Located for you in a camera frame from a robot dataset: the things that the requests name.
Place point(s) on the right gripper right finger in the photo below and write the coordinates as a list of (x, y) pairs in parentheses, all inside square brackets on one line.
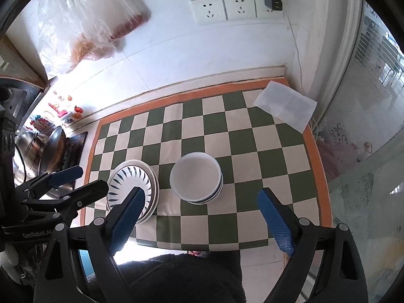
[(340, 277)]

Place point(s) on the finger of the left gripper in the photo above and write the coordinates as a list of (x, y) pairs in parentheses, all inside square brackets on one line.
[(69, 205), (39, 186)]

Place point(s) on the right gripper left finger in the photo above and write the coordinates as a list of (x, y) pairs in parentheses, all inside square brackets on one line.
[(62, 276)]

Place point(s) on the blue striped white plate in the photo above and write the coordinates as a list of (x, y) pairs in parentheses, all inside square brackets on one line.
[(122, 183)]

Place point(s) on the white bowl dark rim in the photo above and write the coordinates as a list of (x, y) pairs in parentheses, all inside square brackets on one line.
[(202, 195)]

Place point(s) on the plain white bowl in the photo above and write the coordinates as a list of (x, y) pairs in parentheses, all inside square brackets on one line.
[(197, 168)]

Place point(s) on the metal wok pan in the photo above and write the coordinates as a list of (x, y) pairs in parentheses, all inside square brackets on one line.
[(40, 157)]

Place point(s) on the black stove top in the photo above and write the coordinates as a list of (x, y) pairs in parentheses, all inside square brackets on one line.
[(73, 151)]

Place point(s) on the dark fleece sleeve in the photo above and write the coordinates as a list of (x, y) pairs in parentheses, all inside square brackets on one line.
[(205, 277)]

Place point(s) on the green white checkered mat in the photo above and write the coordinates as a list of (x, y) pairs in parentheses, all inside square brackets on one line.
[(253, 148)]

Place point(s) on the clear plastic bag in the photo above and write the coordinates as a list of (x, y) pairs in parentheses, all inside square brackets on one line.
[(70, 31)]

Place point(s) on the white folded paper sheet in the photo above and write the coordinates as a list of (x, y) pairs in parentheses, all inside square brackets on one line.
[(286, 104)]

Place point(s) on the colourful wall stickers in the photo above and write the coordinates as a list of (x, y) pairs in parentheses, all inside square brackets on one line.
[(55, 109)]

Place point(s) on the white wall socket strip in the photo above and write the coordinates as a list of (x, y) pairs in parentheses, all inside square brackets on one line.
[(207, 12)]

